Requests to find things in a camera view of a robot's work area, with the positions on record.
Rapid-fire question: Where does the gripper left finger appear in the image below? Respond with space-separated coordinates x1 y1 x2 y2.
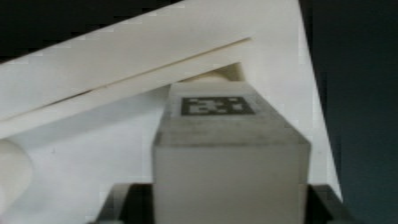
86 183 154 224

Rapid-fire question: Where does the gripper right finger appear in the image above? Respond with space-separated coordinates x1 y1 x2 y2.
305 185 355 224

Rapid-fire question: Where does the white table leg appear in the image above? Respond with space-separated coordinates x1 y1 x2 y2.
152 64 310 224

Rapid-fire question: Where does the white square table top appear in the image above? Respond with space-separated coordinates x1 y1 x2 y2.
0 0 337 224

